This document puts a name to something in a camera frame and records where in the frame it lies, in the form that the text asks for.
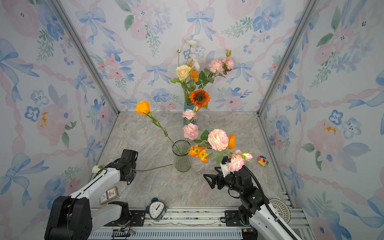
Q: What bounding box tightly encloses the aluminium rail frame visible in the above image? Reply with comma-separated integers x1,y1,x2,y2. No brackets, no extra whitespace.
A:
56,206,313,240

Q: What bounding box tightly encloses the white round perforated disc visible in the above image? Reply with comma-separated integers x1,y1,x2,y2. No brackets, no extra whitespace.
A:
270,199,292,224

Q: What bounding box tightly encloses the orange poppy flower stem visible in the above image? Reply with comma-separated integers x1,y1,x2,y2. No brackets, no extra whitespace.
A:
187,59,200,104

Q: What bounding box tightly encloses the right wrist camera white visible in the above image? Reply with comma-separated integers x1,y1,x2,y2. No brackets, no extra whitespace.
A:
220,164,230,178

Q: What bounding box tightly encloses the clear glass vase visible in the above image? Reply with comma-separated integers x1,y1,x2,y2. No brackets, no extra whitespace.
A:
172,140,192,173

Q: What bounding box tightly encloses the black corrugated cable hose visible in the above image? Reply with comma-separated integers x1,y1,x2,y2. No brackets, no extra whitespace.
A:
242,164,301,240

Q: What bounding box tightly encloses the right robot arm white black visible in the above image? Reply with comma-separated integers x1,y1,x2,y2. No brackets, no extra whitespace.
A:
203,167,300,240

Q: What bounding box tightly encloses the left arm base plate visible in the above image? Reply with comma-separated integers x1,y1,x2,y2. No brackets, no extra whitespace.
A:
105,210,146,227

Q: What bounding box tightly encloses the pink carnation flower stem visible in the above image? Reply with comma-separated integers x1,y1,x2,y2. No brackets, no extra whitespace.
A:
196,50,235,90

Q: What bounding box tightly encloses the orange rose bud stem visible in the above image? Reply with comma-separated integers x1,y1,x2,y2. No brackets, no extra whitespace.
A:
136,101,175,144

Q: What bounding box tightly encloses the colourful small flower toy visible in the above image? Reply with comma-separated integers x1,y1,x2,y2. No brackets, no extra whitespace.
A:
258,156,269,167

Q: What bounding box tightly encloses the cream yellow rose stem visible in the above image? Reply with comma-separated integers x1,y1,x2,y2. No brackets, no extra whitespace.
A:
171,65,196,106

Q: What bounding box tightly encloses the pink rose flower stem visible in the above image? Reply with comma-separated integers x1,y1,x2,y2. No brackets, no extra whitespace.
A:
194,129,253,173

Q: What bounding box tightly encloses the white flower stem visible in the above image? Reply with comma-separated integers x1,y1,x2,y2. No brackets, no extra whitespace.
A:
178,40,198,67

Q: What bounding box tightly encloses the playing card box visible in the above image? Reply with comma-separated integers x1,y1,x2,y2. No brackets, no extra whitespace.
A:
99,187,119,205

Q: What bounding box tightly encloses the teal ceramic vase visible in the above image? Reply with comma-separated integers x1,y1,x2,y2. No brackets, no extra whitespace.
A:
183,103,197,126

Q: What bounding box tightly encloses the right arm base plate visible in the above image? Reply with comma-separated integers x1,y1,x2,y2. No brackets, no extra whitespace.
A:
220,209,258,228

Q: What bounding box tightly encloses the orange ranunculus flower bunch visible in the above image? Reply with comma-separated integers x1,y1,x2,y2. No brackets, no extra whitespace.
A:
189,135,236,163

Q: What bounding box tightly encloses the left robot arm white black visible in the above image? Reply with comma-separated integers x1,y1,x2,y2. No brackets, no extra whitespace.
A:
45,150,138,240

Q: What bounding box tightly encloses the orange sunflower stem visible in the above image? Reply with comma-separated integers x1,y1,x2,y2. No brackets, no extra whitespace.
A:
189,89,211,109

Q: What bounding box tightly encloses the teal alarm clock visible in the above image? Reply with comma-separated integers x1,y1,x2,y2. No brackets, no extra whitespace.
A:
146,198,168,222

